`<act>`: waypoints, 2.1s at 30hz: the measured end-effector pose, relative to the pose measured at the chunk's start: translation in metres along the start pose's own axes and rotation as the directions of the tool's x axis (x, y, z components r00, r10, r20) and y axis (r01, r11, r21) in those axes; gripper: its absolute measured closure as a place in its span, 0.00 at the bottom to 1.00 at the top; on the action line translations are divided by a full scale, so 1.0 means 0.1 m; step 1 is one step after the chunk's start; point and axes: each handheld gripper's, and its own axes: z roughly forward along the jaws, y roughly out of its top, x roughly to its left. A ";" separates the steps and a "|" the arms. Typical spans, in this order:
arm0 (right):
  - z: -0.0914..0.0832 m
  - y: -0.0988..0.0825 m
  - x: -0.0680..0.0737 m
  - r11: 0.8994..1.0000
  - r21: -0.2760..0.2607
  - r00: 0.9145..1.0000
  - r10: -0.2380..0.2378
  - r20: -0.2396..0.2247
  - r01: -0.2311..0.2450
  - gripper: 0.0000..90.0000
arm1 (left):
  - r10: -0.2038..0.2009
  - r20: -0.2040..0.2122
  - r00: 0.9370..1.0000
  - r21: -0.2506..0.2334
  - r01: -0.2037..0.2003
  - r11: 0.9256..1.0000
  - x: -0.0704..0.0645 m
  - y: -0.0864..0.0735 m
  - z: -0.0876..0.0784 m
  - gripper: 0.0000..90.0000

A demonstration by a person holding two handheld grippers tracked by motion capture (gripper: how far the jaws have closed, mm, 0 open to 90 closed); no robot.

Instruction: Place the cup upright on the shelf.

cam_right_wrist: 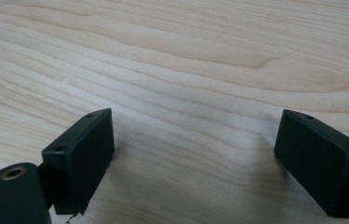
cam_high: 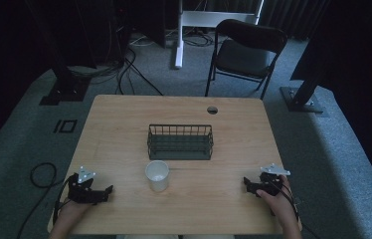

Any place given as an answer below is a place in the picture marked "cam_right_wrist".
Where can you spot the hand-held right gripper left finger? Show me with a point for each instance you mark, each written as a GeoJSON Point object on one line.
{"type": "Point", "coordinates": [82, 155]}

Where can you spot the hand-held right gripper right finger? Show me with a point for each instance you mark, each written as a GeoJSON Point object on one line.
{"type": "Point", "coordinates": [322, 161]}

